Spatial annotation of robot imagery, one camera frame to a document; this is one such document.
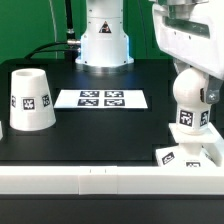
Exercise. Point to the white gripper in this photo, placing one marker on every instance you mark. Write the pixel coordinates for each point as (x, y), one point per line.
(193, 32)

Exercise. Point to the white lamp bulb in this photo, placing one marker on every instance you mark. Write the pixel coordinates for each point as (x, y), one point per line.
(193, 114)

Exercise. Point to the white lamp base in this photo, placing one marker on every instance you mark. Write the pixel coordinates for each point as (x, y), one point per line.
(189, 151)

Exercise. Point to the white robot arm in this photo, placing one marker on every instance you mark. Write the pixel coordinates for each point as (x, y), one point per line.
(105, 45)

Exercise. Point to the white lamp shade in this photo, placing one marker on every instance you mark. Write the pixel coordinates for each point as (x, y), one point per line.
(31, 107)

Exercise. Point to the white marker sheet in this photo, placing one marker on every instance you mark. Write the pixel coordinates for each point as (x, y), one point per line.
(101, 99)

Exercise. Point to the white block at left edge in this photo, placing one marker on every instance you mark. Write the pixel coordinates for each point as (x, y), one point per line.
(1, 132)

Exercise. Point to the white right fence rail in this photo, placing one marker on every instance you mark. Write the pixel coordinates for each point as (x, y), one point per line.
(216, 149)

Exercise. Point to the white fence rail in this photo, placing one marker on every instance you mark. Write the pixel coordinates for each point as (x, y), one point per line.
(216, 149)
(91, 180)

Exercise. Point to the white front fence rail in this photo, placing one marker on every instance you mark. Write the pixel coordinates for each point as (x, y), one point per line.
(91, 180)

